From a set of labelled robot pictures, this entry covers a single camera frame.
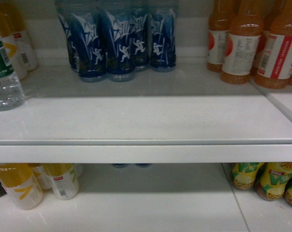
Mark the blue sports drink rear middle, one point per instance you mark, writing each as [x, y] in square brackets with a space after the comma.
[139, 33]

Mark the clear water bottle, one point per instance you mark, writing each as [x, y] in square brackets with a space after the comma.
[11, 91]

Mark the yellow bottle lower left front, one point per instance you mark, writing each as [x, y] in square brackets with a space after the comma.
[20, 183]

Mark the lemon tea bottle front middle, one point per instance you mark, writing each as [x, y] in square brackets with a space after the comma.
[273, 180]

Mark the white lower shelf board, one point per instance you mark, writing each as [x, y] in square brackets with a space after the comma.
[160, 198]

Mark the blue sports drink front middle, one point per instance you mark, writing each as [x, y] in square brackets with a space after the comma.
[115, 19]

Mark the white shelf board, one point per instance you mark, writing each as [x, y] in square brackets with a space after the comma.
[160, 198]
[184, 116]

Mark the orange juice bottle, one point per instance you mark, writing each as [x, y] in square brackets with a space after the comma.
[243, 38]
[218, 27]

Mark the blue sports drink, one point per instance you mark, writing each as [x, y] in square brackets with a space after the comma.
[162, 26]
[84, 25]
[115, 19]
[139, 33]

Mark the lemon tea bottle front left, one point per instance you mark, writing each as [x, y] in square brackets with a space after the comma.
[243, 174]

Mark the white upper shelf board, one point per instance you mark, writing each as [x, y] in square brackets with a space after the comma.
[184, 116]

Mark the yellow bottle lower left rear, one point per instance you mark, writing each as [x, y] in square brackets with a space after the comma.
[63, 179]

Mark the orange C100 bottle left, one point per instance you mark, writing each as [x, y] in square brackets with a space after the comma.
[275, 68]

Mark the blue sports drink front left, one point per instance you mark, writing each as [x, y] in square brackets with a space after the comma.
[84, 25]

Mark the blue sports drink right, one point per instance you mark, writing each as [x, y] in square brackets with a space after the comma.
[162, 26]

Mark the yellow vitamin bottle back left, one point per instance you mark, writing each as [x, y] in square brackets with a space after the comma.
[16, 40]

